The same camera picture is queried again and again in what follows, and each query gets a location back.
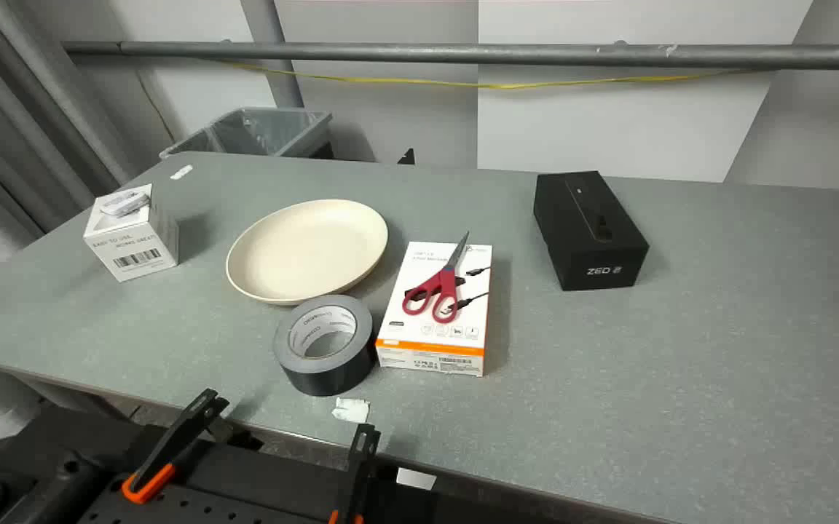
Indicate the black orange clamp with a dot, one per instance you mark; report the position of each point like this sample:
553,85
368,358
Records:
161,467
358,480

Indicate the grey plastic bin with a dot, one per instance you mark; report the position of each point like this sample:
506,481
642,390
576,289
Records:
266,133

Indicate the white label sticker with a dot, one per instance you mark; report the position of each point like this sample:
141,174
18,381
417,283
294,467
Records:
414,480

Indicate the cream round plate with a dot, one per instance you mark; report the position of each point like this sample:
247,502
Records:
308,253

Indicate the white tape piece on table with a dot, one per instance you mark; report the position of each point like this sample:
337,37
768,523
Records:
352,410

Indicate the left black orange clamp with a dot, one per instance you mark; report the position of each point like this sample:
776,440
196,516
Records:
161,467

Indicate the black rectangular box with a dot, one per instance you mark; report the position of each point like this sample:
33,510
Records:
591,237

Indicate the right black orange clamp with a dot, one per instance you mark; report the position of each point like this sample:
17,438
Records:
358,480

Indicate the red handled scissors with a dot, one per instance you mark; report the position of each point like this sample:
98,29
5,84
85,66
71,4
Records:
441,282

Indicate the black masking tape roll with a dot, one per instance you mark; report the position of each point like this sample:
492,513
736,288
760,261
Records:
328,346

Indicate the black perforated workbench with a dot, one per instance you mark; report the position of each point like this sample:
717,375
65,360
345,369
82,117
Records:
69,471

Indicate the white orange flat box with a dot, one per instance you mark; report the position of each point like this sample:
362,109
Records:
439,333

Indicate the small white barcode box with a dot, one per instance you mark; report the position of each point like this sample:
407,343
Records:
130,235

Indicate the grey horizontal metal pipe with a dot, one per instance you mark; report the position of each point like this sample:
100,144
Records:
678,58

